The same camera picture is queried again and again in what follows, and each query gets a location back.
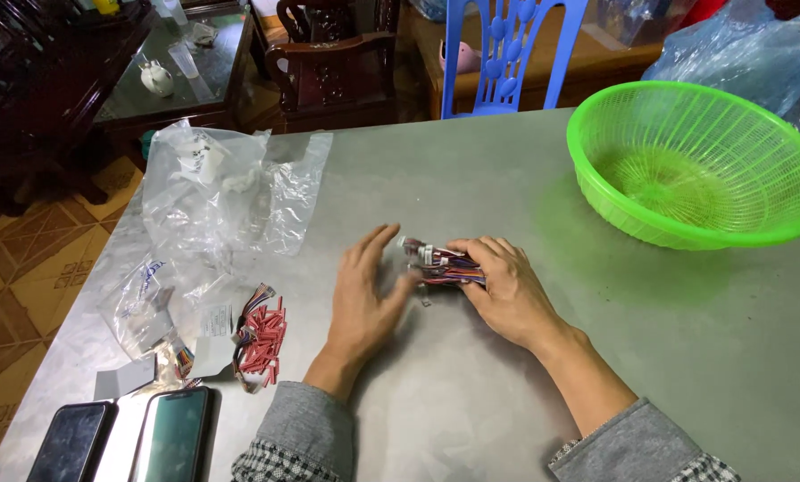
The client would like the dark carved wooden armchair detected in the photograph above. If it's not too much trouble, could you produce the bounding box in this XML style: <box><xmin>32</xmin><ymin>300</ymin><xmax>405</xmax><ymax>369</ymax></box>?
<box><xmin>265</xmin><ymin>0</ymin><xmax>402</xmax><ymax>133</ymax></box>

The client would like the white paper label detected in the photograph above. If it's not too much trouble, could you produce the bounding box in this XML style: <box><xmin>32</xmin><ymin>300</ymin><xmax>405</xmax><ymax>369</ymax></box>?
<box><xmin>199</xmin><ymin>304</ymin><xmax>235</xmax><ymax>340</ymax></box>

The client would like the glass-topped wooden coffee table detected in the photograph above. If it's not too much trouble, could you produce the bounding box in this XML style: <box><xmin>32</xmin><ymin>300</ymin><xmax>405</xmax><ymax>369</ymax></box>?
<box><xmin>94</xmin><ymin>5</ymin><xmax>256</xmax><ymax>138</ymax></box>

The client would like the dark wooden sofa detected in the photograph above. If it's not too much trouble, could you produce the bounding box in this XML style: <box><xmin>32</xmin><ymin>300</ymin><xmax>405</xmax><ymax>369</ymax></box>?
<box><xmin>0</xmin><ymin>0</ymin><xmax>156</xmax><ymax>216</ymax></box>

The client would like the clear drinking glass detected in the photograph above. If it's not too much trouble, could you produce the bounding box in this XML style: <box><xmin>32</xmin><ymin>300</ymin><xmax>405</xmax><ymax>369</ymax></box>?
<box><xmin>167</xmin><ymin>41</ymin><xmax>200</xmax><ymax>80</ymax></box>

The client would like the pile of red connector housings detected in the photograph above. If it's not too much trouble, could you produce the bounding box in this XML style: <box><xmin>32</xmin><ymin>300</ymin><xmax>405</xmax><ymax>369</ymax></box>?
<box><xmin>237</xmin><ymin>297</ymin><xmax>288</xmax><ymax>389</ymax></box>

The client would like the blue plastic bag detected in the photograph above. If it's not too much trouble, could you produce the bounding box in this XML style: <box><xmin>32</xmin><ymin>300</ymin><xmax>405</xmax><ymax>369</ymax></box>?
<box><xmin>641</xmin><ymin>0</ymin><xmax>800</xmax><ymax>150</ymax></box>

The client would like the green plastic basket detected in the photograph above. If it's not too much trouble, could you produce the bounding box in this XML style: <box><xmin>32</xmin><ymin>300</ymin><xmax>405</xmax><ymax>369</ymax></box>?
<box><xmin>566</xmin><ymin>80</ymin><xmax>800</xmax><ymax>252</ymax></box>

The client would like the white ceramic teapot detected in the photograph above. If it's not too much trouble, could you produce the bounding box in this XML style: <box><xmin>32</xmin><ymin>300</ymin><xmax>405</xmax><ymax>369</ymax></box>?
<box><xmin>138</xmin><ymin>59</ymin><xmax>175</xmax><ymax>99</ymax></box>

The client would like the small clear printed plastic bag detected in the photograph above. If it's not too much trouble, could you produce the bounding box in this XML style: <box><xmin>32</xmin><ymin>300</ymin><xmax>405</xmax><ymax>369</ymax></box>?
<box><xmin>97</xmin><ymin>253</ymin><xmax>240</xmax><ymax>362</ymax></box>

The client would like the blue plastic chair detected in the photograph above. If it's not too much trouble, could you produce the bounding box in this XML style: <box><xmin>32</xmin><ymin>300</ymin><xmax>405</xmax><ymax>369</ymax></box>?
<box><xmin>440</xmin><ymin>0</ymin><xmax>589</xmax><ymax>121</ymax></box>

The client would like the small bag of coloured wires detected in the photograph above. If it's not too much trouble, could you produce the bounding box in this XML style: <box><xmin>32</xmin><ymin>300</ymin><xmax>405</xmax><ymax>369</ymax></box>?
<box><xmin>172</xmin><ymin>344</ymin><xmax>197</xmax><ymax>384</ymax></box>

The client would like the person's right hand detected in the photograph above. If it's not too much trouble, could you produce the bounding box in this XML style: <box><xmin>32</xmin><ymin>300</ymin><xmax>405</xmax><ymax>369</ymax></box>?
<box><xmin>447</xmin><ymin>236</ymin><xmax>578</xmax><ymax>353</ymax></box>

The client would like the pink plastic object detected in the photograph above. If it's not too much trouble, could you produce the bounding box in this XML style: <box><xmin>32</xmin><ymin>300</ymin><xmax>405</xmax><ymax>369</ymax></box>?
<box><xmin>438</xmin><ymin>39</ymin><xmax>483</xmax><ymax>76</ymax></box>

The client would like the large clear plastic bag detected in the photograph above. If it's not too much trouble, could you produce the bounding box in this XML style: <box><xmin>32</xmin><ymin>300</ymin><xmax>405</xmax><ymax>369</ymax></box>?
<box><xmin>142</xmin><ymin>120</ymin><xmax>334</xmax><ymax>270</ymax></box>

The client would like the person's left hand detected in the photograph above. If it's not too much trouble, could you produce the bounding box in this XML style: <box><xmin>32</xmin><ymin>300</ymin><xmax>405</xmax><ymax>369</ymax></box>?
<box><xmin>324</xmin><ymin>224</ymin><xmax>422</xmax><ymax>366</ymax></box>

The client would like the bundle of multicoloured wire harnesses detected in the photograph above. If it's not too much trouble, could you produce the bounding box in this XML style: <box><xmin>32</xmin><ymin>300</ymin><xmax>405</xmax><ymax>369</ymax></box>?
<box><xmin>398</xmin><ymin>236</ymin><xmax>488</xmax><ymax>290</ymax></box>

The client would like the smartphone with green screen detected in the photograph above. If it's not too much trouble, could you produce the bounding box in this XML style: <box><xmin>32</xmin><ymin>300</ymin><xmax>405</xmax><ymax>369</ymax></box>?
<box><xmin>128</xmin><ymin>386</ymin><xmax>218</xmax><ymax>482</ymax></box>

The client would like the grey card sheet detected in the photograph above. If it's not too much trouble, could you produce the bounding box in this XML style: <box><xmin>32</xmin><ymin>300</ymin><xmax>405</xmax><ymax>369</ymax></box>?
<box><xmin>93</xmin><ymin>357</ymin><xmax>158</xmax><ymax>403</ymax></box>

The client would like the black smartphone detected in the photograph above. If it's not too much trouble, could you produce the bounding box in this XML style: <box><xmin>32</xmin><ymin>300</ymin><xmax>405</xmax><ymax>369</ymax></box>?
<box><xmin>26</xmin><ymin>400</ymin><xmax>117</xmax><ymax>482</ymax></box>

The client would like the multicoloured ribbon wire harness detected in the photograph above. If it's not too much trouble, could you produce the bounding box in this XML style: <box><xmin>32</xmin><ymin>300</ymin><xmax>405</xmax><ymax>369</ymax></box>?
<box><xmin>231</xmin><ymin>283</ymin><xmax>278</xmax><ymax>396</ymax></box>

